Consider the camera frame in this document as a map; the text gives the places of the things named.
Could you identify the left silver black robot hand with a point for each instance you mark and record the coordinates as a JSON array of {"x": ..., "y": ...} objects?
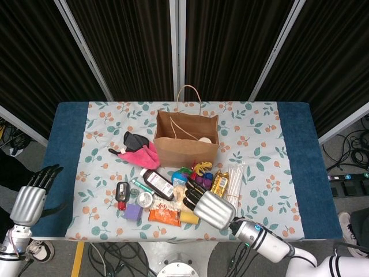
[{"x": 29, "y": 205}]

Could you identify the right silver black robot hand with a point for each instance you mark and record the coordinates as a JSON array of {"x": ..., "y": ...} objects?
[{"x": 214, "y": 209}]

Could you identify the gold snack packet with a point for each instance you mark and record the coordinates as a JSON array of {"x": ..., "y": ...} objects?
[{"x": 220, "y": 181}]

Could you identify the bundle of clear straws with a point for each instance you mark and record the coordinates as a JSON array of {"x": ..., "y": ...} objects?
[{"x": 235, "y": 181}]

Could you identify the clear bag of crackers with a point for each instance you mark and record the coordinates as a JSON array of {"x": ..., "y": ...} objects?
[{"x": 178, "y": 193}]

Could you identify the white paper cup with lid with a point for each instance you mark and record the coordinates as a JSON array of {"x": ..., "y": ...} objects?
[{"x": 205, "y": 140}]

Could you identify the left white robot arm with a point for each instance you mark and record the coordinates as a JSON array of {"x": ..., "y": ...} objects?
[{"x": 8, "y": 256}]

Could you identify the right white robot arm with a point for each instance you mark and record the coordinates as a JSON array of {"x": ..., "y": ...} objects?
[{"x": 268, "y": 239}]

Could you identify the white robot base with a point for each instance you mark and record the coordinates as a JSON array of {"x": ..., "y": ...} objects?
[{"x": 178, "y": 269}]

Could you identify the brown paper bag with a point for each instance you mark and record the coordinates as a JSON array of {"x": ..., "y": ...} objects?
[{"x": 184, "y": 155}]

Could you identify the yellow sponge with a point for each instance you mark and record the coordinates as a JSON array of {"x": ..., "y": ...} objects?
[{"x": 188, "y": 218}]

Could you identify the blue toy brick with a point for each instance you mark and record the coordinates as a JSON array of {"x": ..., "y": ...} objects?
[{"x": 208, "y": 175}]

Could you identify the black trouser leg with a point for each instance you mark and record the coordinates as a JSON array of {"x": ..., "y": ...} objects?
[{"x": 14, "y": 170}]

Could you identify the red feather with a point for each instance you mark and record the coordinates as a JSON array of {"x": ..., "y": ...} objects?
[{"x": 196, "y": 169}]

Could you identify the green plastic feather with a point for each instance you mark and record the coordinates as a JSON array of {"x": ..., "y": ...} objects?
[{"x": 186, "y": 171}]

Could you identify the black and white sneaker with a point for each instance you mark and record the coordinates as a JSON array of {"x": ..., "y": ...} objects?
[{"x": 41, "y": 251}]

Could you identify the blue ball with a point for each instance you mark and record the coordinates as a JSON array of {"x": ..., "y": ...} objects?
[{"x": 178, "y": 176}]

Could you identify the orange snack packet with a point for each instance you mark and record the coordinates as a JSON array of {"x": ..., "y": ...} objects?
[{"x": 164, "y": 216}]

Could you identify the brown bottle with white cap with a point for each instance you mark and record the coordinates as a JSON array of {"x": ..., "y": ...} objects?
[{"x": 158, "y": 184}]

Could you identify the blue table cover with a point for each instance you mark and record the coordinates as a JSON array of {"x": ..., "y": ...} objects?
[{"x": 66, "y": 144}]

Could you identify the purple foam cube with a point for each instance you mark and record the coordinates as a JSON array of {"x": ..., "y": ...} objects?
[{"x": 133, "y": 212}]

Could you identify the small dark clear box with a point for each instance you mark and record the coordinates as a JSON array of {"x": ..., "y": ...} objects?
[{"x": 134, "y": 192}]

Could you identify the floral print tablecloth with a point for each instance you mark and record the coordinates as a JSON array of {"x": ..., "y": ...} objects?
[{"x": 259, "y": 138}]

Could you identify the pink cloth with black trim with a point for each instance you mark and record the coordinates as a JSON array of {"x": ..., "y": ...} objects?
[{"x": 144, "y": 158}]

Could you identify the black bottle with red cap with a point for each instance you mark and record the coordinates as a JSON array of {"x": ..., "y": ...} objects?
[{"x": 122, "y": 191}]

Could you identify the white and pink sneaker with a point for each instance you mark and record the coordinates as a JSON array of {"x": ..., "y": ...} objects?
[{"x": 347, "y": 228}]

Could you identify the black power strip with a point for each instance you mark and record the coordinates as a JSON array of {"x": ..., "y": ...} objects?
[{"x": 348, "y": 176}]

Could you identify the black partition screen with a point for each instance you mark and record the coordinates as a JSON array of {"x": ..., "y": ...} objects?
[
  {"x": 230, "y": 43},
  {"x": 129, "y": 43},
  {"x": 34, "y": 57},
  {"x": 331, "y": 57}
]

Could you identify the dark trouser leg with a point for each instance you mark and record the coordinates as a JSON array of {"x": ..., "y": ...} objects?
[{"x": 361, "y": 225}]

